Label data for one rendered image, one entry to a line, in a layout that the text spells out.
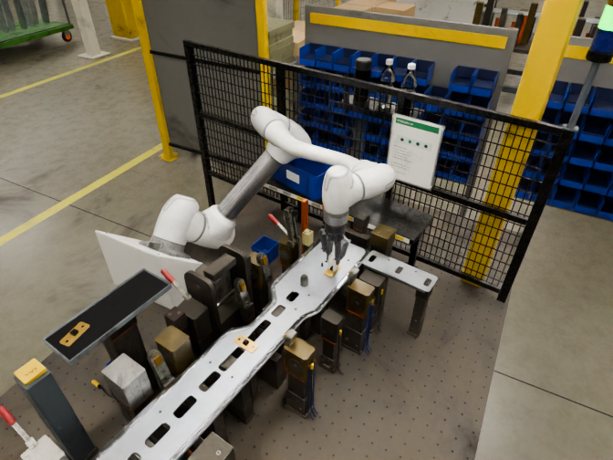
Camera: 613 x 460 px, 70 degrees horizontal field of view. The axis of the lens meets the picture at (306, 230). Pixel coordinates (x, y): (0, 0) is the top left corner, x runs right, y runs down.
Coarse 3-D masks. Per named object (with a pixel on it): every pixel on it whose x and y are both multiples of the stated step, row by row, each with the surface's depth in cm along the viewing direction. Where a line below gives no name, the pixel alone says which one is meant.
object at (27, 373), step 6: (24, 366) 121; (30, 366) 121; (36, 366) 121; (42, 366) 121; (18, 372) 119; (24, 372) 119; (30, 372) 119; (36, 372) 119; (42, 372) 120; (18, 378) 118; (24, 378) 118; (30, 378) 118; (36, 378) 119
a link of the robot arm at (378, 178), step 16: (272, 128) 177; (288, 144) 171; (304, 144) 170; (320, 160) 168; (336, 160) 166; (352, 160) 163; (368, 176) 152; (384, 176) 154; (368, 192) 152; (384, 192) 158
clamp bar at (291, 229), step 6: (288, 210) 172; (294, 210) 170; (288, 216) 171; (294, 216) 170; (288, 222) 173; (294, 222) 175; (288, 228) 175; (294, 228) 177; (288, 234) 176; (294, 234) 179; (288, 240) 178; (294, 246) 179
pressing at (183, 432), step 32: (320, 256) 181; (352, 256) 182; (288, 288) 167; (320, 288) 167; (256, 320) 154; (288, 320) 155; (224, 352) 144; (256, 352) 144; (192, 384) 135; (224, 384) 135; (160, 416) 127; (192, 416) 127; (128, 448) 119; (160, 448) 120
